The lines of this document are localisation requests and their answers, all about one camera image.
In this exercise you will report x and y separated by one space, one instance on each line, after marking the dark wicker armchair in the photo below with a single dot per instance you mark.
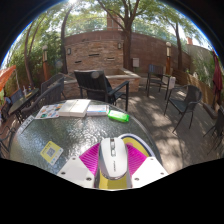
46 98
53 80

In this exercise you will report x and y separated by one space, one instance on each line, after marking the white computer mouse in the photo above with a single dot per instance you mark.
113 156

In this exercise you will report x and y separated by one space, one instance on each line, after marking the folded dark red umbrella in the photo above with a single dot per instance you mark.
217 76

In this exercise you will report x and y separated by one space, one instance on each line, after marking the wooden lamp post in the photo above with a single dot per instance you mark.
45 63
168 58

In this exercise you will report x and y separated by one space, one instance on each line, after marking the small white flat box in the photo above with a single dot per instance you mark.
97 110

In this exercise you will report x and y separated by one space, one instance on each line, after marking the slender tree trunk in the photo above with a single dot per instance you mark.
63 46

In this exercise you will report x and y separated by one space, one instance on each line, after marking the dark wall lantern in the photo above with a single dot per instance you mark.
69 51
119 45

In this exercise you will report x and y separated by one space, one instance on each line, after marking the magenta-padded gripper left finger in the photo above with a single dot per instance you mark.
85 163

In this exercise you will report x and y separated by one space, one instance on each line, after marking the forked tree trunk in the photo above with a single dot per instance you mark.
126 46

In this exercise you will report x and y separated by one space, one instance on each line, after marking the white sign board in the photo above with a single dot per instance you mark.
172 82

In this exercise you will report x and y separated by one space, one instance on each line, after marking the dark metal mesh chair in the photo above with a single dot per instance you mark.
218 126
190 96
5 140

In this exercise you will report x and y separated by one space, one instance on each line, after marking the blue-grey mesh chair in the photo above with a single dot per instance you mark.
16 95

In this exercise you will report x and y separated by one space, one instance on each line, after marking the yellow duck-shaped mouse pad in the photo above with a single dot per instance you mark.
115 184

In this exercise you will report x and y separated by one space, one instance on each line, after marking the yellow square sticker card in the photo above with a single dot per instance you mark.
51 152

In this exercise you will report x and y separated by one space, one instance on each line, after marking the white book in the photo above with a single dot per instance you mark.
75 107

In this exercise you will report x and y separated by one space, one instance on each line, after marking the dark metal slatted chair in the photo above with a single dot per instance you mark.
155 71

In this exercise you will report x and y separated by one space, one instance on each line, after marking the black slatted wooden chair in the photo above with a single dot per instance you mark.
93 83

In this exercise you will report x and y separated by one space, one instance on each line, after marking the grey wall box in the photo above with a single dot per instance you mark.
135 62

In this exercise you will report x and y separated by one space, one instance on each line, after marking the white licence plate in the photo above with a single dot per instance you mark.
25 124

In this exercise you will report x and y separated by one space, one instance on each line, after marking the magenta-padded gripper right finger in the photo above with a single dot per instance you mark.
140 163

